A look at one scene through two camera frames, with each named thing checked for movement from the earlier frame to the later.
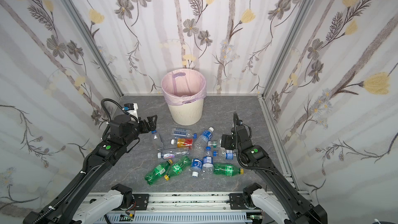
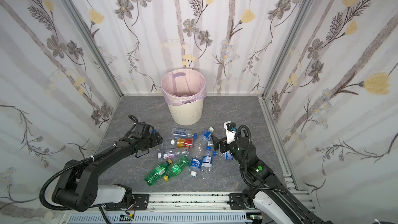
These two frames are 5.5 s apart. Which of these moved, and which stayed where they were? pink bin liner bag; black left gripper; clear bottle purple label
Moved: black left gripper
Stayed: pink bin liner bag; clear bottle purple label
